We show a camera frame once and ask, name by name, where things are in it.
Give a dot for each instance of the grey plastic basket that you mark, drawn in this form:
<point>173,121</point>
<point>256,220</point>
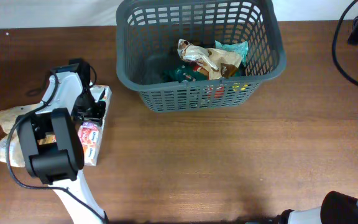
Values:
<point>147,36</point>

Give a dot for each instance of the Kleenex tissue multipack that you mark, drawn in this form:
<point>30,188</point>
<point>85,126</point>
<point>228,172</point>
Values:
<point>91,134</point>

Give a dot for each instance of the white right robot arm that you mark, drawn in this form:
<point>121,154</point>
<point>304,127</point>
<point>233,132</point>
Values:
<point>336,207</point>

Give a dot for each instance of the green Nescafe coffee bag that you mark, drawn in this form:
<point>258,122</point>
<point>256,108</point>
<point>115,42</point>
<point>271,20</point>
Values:
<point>191,72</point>

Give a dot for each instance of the teal wet wipes packet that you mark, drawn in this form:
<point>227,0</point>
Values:
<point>241,49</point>

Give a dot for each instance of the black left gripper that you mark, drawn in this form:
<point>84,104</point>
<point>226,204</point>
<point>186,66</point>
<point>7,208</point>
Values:
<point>97,116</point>

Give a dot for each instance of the San Remo spaghetti packet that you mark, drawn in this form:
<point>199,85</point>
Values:
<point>48,139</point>

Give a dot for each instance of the beige snack bag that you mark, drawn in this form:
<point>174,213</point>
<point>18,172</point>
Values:
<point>211,62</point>

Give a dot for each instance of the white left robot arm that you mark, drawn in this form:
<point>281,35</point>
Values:
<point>51,147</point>

